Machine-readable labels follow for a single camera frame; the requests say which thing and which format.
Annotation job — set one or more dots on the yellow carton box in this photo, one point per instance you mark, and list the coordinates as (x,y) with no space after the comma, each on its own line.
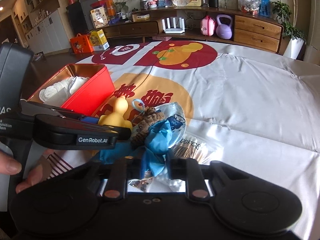
(98,40)

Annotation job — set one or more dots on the wooden wall shelf cabinet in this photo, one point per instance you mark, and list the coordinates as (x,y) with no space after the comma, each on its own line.
(43,25)

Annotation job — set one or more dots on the purple kettlebell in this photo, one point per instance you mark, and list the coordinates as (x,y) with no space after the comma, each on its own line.
(224,31)

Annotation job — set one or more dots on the snack box on cabinet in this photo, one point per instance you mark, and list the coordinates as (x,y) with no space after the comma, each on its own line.
(99,17)

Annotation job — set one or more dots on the blue printed face mask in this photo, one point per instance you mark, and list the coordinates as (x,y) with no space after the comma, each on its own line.
(148,116)

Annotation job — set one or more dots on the clear plastic bag of items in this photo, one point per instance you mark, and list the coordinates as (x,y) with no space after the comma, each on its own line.
(250,6)

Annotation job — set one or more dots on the yellow rubber duck toy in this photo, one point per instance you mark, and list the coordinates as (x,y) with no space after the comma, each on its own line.
(116,118)

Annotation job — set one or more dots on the black mini fridge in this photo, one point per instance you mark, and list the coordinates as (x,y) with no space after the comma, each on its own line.
(80,17)

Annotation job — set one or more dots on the wooden tv cabinet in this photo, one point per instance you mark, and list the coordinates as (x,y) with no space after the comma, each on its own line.
(247,30)

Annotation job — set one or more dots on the cotton swab plastic bag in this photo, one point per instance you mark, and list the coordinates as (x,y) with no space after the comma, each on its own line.
(185,152)

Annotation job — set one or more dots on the potted green tree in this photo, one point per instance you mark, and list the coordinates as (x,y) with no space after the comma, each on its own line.
(288,21)

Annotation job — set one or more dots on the red metal tin box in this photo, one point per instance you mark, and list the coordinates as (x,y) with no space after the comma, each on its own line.
(82,88)

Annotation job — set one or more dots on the white cotton glove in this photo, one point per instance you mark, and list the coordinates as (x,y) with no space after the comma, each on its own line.
(58,93)

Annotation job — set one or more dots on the orange gift box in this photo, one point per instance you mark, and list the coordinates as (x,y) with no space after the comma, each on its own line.
(81,44)

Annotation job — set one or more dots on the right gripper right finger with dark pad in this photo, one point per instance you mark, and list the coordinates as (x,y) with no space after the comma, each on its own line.
(194,175)

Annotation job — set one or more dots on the white red printed tablecloth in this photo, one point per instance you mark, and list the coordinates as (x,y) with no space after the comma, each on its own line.
(258,111)

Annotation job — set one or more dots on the white router with antennas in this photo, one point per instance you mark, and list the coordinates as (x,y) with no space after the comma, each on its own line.
(173,25)

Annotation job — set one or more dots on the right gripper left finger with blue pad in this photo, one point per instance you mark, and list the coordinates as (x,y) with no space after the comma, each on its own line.
(115,177)

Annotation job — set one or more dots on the blue rubber glove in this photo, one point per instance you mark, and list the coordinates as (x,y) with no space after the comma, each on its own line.
(153,152)

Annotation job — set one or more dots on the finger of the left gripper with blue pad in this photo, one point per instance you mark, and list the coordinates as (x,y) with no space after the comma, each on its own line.
(89,119)

